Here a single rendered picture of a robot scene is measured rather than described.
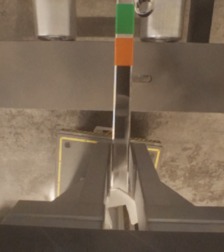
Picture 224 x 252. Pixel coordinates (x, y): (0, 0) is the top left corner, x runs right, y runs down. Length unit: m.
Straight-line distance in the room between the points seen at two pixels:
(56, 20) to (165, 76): 0.36
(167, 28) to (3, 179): 1.80
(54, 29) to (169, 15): 0.29
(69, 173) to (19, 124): 0.63
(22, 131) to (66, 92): 1.44
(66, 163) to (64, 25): 0.93
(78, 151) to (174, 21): 0.94
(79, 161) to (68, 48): 1.05
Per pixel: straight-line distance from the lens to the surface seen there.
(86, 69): 0.25
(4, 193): 2.06
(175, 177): 1.74
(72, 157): 1.25
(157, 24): 0.53
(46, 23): 0.55
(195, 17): 0.70
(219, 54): 0.28
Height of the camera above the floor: 1.41
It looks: 74 degrees down
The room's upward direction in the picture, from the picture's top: 174 degrees counter-clockwise
